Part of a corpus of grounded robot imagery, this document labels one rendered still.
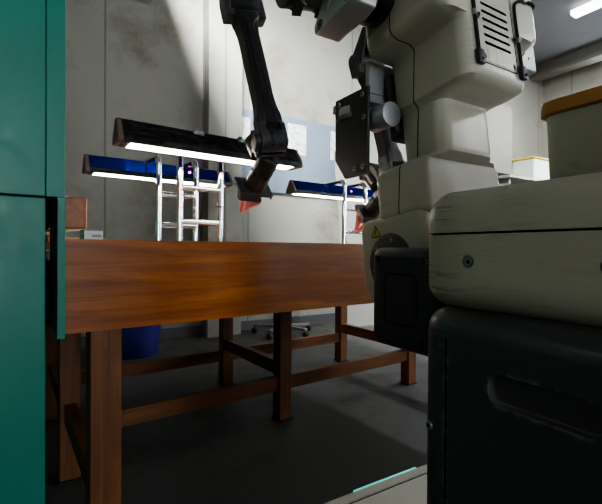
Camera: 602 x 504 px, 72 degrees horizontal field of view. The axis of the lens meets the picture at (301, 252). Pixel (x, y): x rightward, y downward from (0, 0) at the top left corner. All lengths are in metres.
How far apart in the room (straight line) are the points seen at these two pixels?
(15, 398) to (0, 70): 0.57
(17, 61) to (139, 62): 2.95
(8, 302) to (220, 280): 0.42
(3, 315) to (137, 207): 2.75
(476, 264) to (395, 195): 0.33
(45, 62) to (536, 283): 0.85
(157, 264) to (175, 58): 3.12
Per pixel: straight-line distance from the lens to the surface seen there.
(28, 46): 0.94
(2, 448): 0.94
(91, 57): 3.80
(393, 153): 1.31
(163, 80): 3.85
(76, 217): 1.04
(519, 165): 6.16
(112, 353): 0.96
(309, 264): 1.14
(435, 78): 0.77
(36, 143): 0.89
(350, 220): 4.12
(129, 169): 1.84
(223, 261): 1.01
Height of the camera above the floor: 0.75
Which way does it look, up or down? level
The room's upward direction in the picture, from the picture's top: straight up
